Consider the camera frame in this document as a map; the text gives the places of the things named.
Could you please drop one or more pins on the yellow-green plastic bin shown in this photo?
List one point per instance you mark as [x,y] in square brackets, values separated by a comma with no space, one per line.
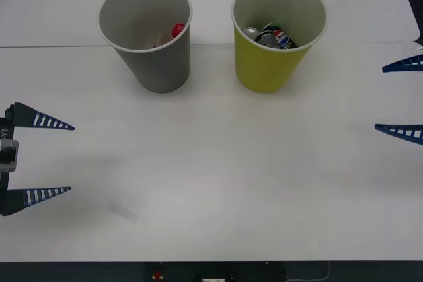
[264,67]

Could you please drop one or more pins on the silver drink can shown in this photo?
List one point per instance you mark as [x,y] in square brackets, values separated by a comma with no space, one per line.
[251,31]

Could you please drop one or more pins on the blue red white drink can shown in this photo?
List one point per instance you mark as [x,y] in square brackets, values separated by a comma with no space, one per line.
[285,40]

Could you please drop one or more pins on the red round button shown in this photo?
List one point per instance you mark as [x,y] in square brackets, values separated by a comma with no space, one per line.
[158,275]

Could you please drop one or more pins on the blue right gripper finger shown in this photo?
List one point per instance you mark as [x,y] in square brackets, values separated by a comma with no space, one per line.
[408,64]
[406,132]

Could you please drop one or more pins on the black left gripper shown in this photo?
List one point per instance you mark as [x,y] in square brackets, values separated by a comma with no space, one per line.
[6,126]

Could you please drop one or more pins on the grey plastic bin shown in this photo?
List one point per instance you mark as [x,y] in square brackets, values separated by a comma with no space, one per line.
[158,64]

